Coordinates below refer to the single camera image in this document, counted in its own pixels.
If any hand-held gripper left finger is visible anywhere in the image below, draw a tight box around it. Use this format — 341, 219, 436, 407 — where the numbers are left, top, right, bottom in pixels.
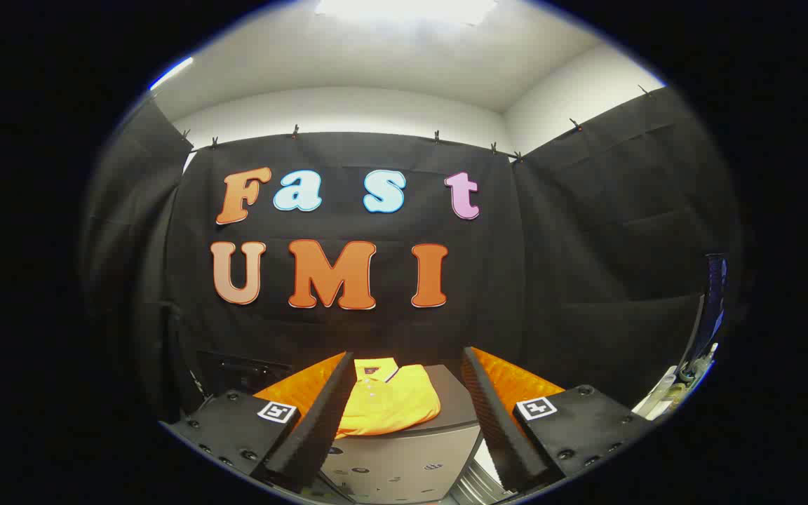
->
166, 351, 356, 494

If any yellow polo shirt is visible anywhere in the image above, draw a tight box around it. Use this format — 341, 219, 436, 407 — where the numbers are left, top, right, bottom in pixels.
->
334, 358, 442, 440

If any row of black clips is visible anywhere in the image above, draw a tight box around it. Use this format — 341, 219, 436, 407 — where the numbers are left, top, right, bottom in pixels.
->
180, 84, 655, 163

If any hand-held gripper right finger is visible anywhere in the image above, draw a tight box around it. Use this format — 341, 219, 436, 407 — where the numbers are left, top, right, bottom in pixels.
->
462, 346, 657, 496

